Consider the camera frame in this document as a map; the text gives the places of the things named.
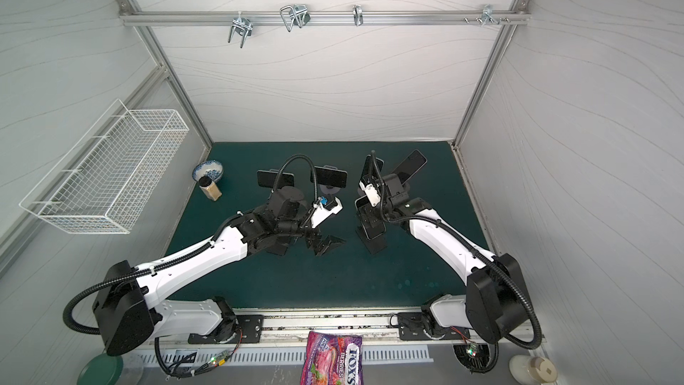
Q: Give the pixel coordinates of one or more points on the green lid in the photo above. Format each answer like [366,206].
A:
[101,370]

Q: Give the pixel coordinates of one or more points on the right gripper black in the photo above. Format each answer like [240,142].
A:
[369,223]

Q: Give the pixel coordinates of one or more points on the upright phone on round stand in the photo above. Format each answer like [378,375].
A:
[370,170]

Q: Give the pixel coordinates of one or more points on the black stand left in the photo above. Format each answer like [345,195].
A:
[280,246]

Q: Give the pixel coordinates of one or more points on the landscape phone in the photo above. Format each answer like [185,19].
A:
[268,178]
[327,176]

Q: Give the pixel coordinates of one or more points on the tilted far right phone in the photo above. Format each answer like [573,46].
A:
[410,166]

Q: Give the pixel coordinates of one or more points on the aluminium crossbar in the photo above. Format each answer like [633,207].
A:
[318,18]

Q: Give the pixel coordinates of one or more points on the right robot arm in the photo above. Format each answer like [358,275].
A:
[497,304]

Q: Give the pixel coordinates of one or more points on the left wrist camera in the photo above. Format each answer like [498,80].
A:
[326,206]

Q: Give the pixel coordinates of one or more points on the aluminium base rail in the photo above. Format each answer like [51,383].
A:
[331,326]

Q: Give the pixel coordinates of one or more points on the white wire basket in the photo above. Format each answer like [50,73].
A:
[102,184]

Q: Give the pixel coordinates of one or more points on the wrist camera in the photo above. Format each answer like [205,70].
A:
[326,206]
[371,193]

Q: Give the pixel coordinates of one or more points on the metal clamp middle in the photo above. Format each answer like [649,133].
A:
[295,16]

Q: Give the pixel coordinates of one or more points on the white-edged phone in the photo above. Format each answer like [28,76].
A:
[370,219]

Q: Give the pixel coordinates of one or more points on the blue white bowl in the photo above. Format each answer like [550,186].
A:
[213,169]

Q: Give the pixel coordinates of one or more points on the metal clamp left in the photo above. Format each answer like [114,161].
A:
[241,28]

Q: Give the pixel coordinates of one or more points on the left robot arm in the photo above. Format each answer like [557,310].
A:
[133,305]

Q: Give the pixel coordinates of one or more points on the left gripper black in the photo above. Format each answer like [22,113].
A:
[329,242]

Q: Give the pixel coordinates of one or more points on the black stand right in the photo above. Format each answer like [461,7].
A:
[374,245]

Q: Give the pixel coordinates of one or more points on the black stand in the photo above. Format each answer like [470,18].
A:
[280,246]
[374,245]

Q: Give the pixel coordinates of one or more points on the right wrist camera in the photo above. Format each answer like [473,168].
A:
[371,193]

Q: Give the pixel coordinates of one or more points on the round stand of middle phone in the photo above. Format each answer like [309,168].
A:
[328,189]

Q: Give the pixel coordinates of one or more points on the white round container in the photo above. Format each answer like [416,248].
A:
[533,370]

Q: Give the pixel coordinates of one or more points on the middle landscape phone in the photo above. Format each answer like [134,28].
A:
[327,176]

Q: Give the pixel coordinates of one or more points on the metal clamp right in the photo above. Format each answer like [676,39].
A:
[487,18]

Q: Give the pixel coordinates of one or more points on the metal clamp small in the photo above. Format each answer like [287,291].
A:
[357,11]

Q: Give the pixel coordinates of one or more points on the Fox's candy bag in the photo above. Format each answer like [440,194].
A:
[333,359]

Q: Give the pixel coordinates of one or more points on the far left landscape phone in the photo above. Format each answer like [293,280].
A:
[268,178]

